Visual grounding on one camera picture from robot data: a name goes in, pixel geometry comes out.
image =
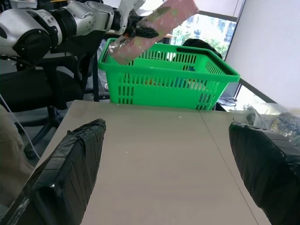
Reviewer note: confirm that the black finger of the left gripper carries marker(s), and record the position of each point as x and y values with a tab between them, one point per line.
147	32

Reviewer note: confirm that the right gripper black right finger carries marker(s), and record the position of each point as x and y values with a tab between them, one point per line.
269	173

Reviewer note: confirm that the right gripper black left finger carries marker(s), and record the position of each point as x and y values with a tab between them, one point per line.
68	168

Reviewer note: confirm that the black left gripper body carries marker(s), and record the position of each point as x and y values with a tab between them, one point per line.
133	20

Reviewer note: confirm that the pink snack bag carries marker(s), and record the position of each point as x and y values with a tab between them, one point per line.
161	21

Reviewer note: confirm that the orange item in basket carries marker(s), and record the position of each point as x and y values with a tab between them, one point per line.
152	82

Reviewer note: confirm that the blue item in basket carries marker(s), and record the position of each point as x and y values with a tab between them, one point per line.
192	69

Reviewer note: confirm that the green plastic basket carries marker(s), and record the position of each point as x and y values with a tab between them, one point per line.
164	91

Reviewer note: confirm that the black chair backrest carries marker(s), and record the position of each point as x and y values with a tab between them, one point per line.
201	47

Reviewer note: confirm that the clear plastic bag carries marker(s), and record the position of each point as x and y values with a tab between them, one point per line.
276	117

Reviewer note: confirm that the beige trouser leg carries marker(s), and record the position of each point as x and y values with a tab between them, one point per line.
11	159

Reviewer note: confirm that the black office chair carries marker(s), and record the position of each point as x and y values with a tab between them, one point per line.
35	89

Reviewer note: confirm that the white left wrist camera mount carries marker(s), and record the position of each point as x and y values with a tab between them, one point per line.
126	9

